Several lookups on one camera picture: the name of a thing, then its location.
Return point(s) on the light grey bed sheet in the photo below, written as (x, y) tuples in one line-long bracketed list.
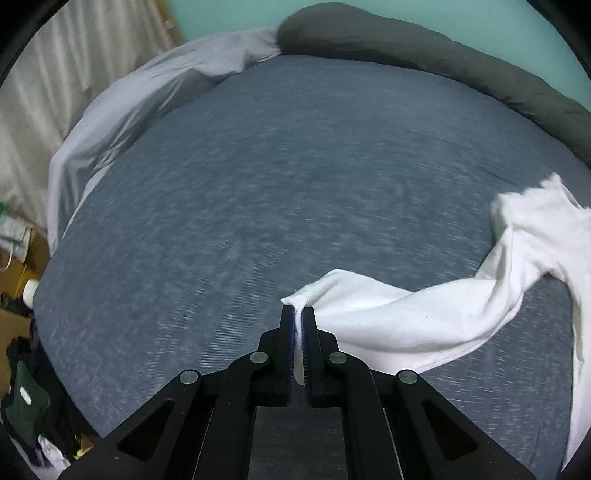
[(138, 101)]

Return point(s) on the white long-sleeve shirt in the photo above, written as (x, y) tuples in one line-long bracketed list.
[(392, 318)]

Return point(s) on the dark green bag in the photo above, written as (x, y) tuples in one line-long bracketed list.
[(23, 401)]

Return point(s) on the cardboard box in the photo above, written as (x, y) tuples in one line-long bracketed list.
[(14, 323)]

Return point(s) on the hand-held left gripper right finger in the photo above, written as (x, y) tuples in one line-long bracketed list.
[(308, 360)]

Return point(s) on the dark grey rolled duvet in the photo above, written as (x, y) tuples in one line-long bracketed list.
[(415, 46)]

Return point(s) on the pale striped curtain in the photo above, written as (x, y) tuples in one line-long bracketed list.
[(60, 83)]

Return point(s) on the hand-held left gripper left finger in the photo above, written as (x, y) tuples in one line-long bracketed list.
[(291, 360)]

